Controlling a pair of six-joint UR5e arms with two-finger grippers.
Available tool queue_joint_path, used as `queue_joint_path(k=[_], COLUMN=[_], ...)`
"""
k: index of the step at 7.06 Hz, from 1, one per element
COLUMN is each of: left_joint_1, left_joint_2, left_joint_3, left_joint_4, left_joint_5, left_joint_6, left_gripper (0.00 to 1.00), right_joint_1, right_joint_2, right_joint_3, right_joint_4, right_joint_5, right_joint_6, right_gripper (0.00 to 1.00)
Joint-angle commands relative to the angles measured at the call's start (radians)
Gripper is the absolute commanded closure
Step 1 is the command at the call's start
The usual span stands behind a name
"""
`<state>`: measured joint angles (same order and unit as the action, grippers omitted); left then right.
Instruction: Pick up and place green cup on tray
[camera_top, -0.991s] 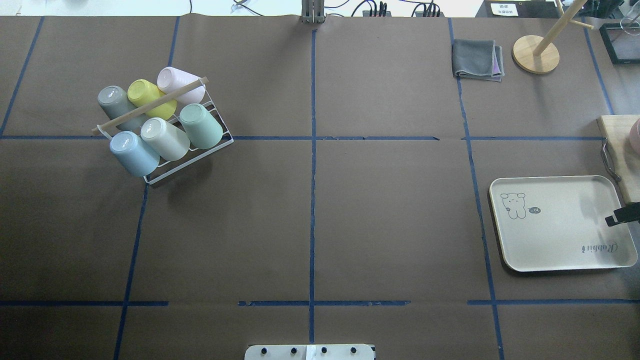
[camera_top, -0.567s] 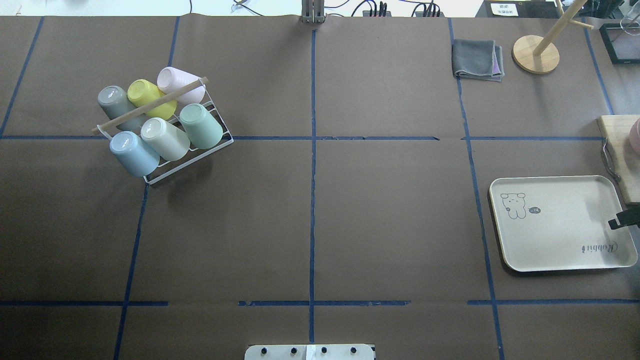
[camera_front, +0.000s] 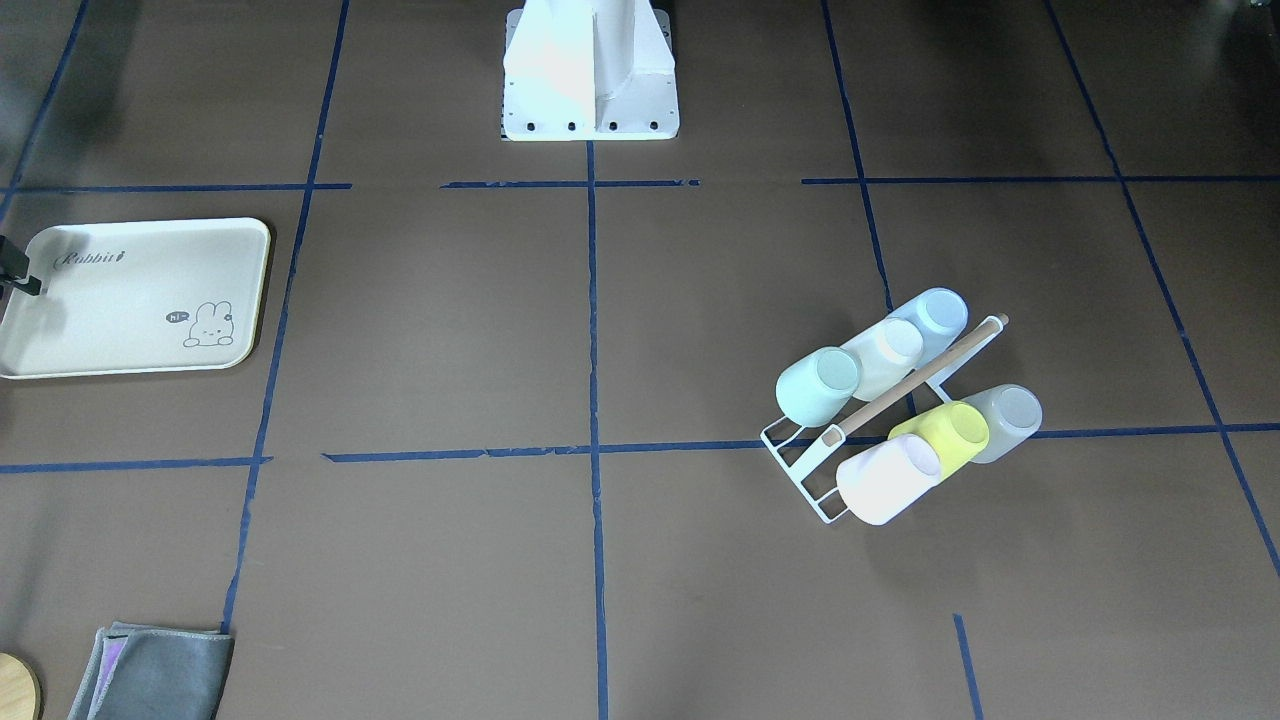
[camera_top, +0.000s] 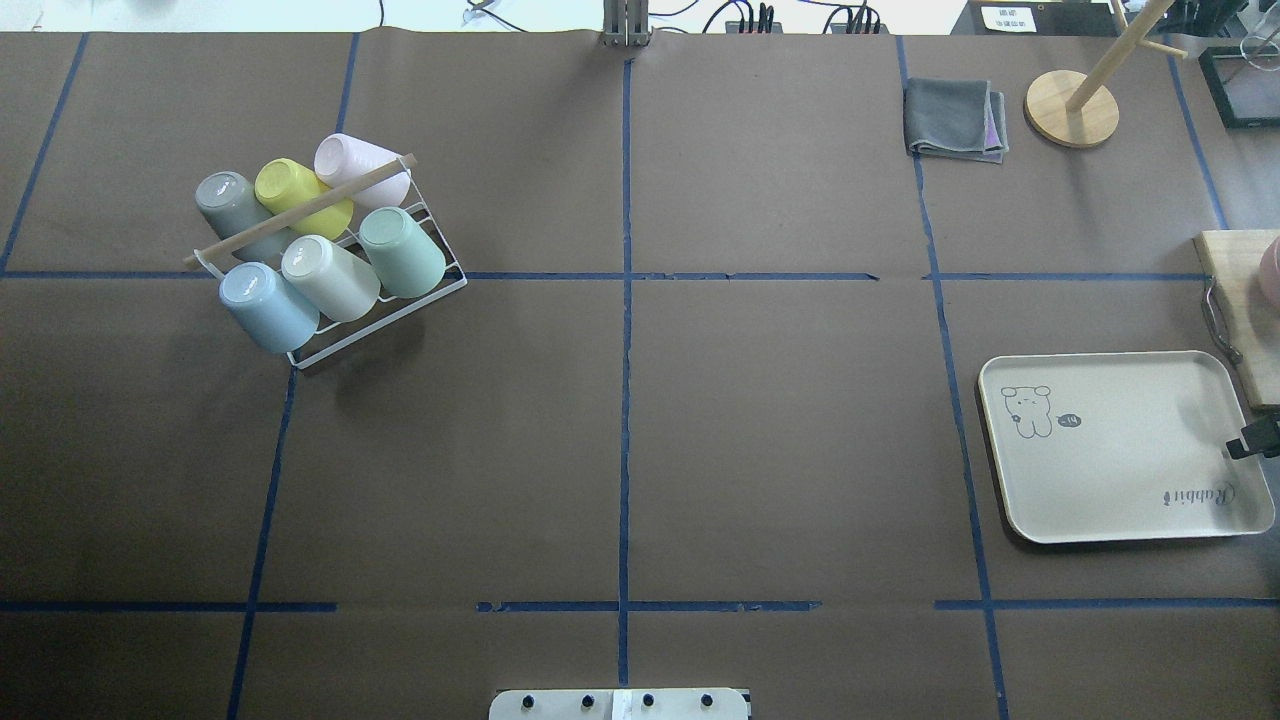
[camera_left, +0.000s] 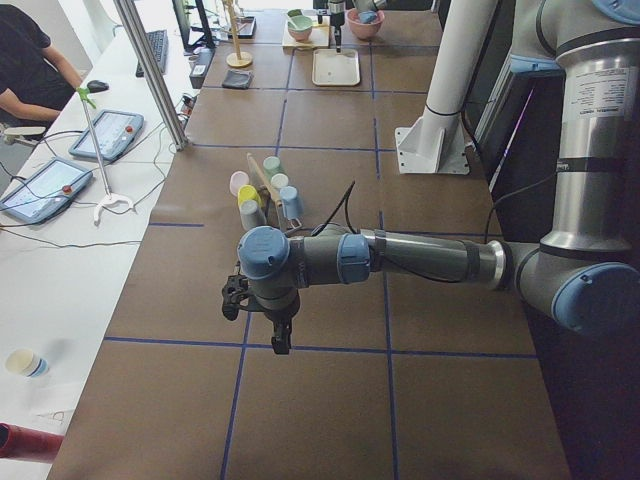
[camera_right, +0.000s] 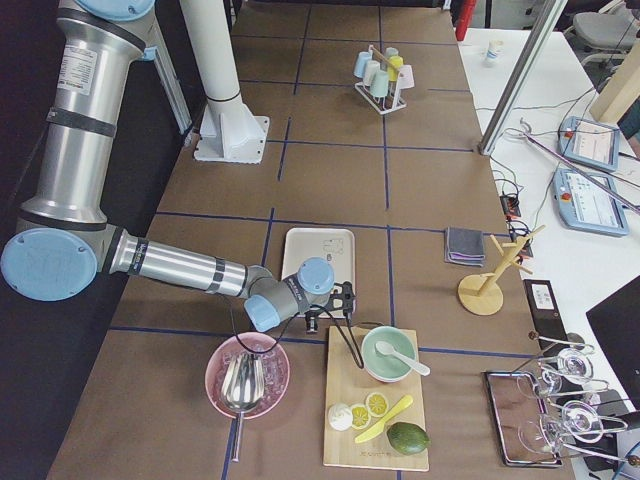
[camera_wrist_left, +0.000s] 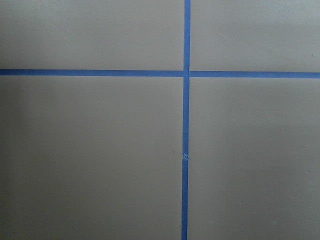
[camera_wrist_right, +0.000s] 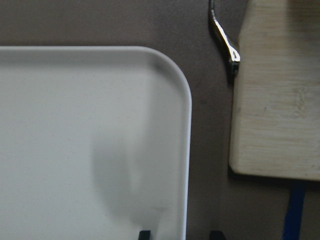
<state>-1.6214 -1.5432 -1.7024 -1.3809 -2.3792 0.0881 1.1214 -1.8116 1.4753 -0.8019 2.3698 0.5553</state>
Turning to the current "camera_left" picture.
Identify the teach pendant tablet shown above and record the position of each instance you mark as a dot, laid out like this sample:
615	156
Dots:
115	131
47	192

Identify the paper cup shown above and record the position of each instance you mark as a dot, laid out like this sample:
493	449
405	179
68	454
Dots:
27	363

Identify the pink bowl with ice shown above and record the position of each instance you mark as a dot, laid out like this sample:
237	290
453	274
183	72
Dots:
364	25

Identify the red cylinder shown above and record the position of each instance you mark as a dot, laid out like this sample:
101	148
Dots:
21	443

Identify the aluminium frame post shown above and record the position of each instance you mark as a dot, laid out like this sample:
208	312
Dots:
135	30

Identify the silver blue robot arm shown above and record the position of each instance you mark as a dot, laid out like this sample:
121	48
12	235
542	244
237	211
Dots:
577	274

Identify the green bowl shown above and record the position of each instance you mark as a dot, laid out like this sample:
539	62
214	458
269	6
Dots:
303	33

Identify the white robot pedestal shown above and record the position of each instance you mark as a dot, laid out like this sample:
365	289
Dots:
435	143

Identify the pink cup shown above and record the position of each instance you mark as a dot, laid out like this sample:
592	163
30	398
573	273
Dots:
237	180

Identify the white reacher grabber tool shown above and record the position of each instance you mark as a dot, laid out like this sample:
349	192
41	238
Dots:
110	199

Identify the black keyboard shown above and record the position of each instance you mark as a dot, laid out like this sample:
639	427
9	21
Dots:
159	43

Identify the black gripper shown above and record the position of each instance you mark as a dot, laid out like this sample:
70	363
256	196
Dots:
280	314
336	20

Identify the cream cup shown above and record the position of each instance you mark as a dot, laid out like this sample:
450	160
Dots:
279	181

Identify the white wire cup rack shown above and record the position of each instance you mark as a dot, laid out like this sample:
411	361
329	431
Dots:
274	209

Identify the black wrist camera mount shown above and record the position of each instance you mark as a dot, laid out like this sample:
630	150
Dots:
235	295

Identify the blue cup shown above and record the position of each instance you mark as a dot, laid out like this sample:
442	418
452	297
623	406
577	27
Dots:
291	202

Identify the beige rabbit tray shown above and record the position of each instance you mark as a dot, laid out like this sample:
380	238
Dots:
331	68

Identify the grey cup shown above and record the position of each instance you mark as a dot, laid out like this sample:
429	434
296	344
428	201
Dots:
251	215

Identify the green cup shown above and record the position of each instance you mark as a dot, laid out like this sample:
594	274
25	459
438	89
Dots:
272	166

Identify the yellow cup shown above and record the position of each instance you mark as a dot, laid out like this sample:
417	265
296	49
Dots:
246	193

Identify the black box with label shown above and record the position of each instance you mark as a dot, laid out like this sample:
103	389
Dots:
199	65

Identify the wooden mug tree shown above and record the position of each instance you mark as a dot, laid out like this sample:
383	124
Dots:
237	59

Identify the black metal tray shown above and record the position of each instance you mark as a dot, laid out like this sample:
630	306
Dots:
246	27

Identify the computer mouse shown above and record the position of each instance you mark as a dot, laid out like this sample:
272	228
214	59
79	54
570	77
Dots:
96	86

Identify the grey folded cloth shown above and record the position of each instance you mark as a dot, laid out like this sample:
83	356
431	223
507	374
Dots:
237	80

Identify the person in black shirt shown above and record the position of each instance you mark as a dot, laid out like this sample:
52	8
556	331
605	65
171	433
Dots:
37	80

